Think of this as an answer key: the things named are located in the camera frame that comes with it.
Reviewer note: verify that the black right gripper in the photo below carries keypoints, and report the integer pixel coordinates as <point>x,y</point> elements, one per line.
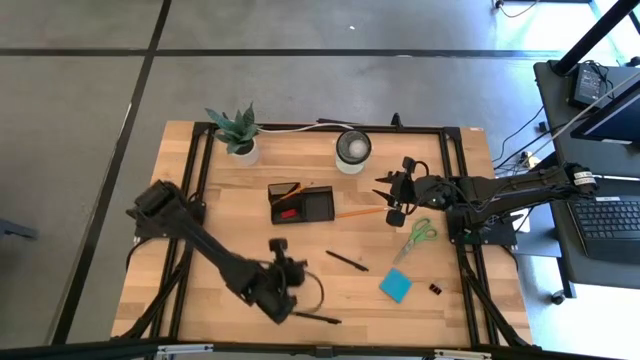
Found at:
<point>420,190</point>

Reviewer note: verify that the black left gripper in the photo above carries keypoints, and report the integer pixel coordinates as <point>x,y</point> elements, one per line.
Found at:
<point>282,280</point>

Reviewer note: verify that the black pen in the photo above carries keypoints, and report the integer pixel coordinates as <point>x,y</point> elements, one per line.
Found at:
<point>347,261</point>
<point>320,318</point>

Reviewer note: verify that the orange pencil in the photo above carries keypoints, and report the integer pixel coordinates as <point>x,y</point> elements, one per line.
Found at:
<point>360,213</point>
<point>292,192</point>

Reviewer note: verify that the black mesh desk organizer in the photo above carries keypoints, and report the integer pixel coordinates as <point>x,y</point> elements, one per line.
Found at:
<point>320,205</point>

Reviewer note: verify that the red eraser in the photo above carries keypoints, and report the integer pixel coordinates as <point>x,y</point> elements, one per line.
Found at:
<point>289,214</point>

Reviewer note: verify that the blue sticky note pad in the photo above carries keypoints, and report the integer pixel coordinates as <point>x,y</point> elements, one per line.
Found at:
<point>396,285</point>

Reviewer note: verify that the black binder clip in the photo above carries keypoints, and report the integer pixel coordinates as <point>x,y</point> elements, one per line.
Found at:
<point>435,288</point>

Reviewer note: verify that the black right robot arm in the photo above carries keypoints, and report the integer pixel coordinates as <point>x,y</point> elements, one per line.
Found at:
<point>525,187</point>

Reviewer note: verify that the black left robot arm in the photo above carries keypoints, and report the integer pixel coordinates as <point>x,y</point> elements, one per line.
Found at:
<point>210,250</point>

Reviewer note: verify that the white cylinder with black rim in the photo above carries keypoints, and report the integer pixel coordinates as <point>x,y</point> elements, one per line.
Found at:
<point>352,169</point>

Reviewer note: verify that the black overhead rig bar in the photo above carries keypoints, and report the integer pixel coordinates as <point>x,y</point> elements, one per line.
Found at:
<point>320,352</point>

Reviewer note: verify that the black clamp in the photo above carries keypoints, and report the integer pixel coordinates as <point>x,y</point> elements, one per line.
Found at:
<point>396,120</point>

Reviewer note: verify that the green plant in white pot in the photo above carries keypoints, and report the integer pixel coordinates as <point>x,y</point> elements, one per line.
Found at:
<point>237,132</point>

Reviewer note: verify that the black side desk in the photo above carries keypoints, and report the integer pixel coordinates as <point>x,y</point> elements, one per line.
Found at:
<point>555,125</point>

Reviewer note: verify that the black caster wheel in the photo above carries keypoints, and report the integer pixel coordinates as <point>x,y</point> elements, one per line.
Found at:
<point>557,297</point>

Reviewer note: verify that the black keyboard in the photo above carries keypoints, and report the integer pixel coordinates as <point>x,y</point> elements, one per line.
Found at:
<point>605,225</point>

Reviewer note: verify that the black power adapter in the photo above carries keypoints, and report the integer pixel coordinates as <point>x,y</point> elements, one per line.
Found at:
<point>587,85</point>

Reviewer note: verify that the black keyboard desk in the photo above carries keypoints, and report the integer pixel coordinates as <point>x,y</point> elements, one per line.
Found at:
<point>600,275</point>

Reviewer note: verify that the black computer monitor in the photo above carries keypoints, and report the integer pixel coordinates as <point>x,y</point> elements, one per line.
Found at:
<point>615,122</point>

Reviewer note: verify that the black rig pole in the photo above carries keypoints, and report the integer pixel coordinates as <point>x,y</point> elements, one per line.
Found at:
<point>595,35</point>

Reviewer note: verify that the grey floor object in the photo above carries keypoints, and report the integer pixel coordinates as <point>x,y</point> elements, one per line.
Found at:
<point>15,230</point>

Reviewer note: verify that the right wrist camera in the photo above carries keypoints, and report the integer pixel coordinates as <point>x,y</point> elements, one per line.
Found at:
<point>395,217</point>

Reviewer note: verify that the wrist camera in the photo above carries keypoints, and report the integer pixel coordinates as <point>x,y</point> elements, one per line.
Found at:
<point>395,217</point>
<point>278,245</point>

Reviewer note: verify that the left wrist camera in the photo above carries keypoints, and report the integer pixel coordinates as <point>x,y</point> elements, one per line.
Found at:
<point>278,245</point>

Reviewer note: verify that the black table frame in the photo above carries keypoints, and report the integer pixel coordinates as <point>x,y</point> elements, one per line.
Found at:
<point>350,129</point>

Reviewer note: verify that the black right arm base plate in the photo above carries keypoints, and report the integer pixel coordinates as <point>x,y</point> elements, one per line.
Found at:
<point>495,239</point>

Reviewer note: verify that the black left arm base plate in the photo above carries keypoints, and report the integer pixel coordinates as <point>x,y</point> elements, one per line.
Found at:
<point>150,230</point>

